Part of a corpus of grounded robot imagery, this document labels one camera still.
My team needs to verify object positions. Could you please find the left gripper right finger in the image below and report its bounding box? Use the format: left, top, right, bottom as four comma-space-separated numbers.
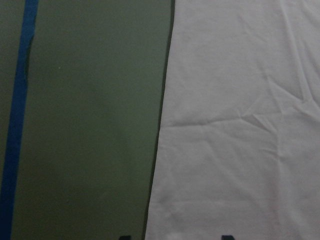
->
220, 235, 236, 240

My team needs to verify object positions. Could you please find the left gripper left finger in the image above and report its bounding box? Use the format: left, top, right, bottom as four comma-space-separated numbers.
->
118, 235, 131, 240

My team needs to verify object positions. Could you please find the pink Snoopy t-shirt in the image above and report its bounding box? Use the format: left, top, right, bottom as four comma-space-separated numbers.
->
145, 0, 320, 240

